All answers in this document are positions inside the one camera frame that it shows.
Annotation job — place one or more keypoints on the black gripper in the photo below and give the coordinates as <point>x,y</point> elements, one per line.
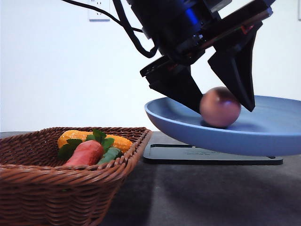
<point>181,30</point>

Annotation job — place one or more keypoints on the brown egg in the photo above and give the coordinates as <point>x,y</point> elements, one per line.
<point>219,108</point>

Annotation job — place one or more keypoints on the blue plate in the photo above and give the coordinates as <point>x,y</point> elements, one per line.
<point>272,128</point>

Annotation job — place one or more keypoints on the brown woven wicker basket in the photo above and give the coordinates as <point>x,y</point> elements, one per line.
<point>37,188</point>

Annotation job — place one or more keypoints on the black flat tray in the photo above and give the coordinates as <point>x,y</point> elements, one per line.
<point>197,154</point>

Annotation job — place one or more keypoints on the yellow toy corn cob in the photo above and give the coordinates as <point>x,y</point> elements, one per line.
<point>119,142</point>

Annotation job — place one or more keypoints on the green toy vegetable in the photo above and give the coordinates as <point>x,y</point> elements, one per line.
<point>111,154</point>

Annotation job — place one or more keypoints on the orange toy carrot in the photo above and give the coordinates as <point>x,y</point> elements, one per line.
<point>85,153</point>

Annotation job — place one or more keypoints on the black cable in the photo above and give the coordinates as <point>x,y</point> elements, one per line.
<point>120,17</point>

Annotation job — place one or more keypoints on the white wall power socket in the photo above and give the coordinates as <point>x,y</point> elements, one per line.
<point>96,16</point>

